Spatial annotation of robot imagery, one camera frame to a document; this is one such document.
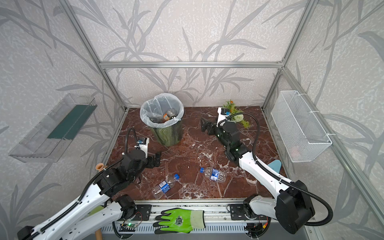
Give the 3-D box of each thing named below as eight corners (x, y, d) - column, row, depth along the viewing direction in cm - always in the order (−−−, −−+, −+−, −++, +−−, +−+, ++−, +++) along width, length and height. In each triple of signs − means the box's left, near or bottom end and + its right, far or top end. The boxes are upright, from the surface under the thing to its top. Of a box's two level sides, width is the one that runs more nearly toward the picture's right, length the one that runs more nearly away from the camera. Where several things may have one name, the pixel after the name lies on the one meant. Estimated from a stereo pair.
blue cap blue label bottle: (198, 174, 88) (198, 171, 85) (203, 165, 92) (203, 162, 88) (223, 186, 84) (224, 183, 80) (227, 177, 87) (228, 174, 84)
